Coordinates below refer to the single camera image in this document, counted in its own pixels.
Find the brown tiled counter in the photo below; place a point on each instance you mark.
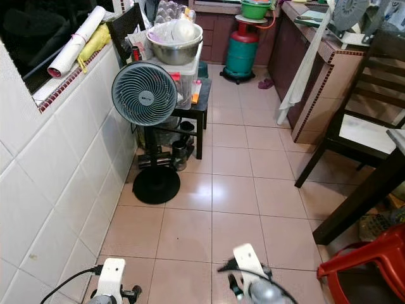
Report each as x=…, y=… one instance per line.
x=329, y=88

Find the grey egg carton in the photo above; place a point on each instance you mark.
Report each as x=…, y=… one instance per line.
x=168, y=9

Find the white plastic bag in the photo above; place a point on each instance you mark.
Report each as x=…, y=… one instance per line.
x=185, y=30

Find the red plastic stool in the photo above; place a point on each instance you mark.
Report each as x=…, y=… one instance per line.
x=373, y=250

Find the green plastic basin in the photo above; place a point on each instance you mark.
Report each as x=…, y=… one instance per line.
x=256, y=9

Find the large steel basin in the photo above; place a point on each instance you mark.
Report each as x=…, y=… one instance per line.
x=174, y=54

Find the small orange object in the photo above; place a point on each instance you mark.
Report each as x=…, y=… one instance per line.
x=195, y=95

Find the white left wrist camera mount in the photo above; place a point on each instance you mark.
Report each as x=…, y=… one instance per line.
x=114, y=277

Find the white paper roll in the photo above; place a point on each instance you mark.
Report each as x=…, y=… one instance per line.
x=79, y=39

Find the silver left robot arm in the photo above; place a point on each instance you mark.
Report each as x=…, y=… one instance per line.
x=101, y=300

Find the purple slipper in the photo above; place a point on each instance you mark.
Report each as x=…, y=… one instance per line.
x=264, y=83

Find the white hanging cloth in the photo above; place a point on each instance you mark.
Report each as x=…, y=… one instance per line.
x=304, y=69

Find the small black table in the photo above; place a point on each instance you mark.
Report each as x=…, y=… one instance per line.
x=193, y=114

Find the yellow cloth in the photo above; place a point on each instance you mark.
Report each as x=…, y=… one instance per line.
x=98, y=41

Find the dark chair with white seat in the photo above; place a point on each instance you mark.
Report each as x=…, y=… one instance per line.
x=367, y=134

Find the clear plastic storage box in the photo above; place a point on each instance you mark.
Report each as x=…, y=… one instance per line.
x=186, y=79

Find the grey standing fan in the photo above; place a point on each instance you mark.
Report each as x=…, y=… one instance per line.
x=144, y=94

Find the green gas cylinder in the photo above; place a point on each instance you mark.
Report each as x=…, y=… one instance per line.
x=242, y=54

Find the dark wooden table leg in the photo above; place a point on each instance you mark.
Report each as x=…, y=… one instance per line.
x=354, y=206

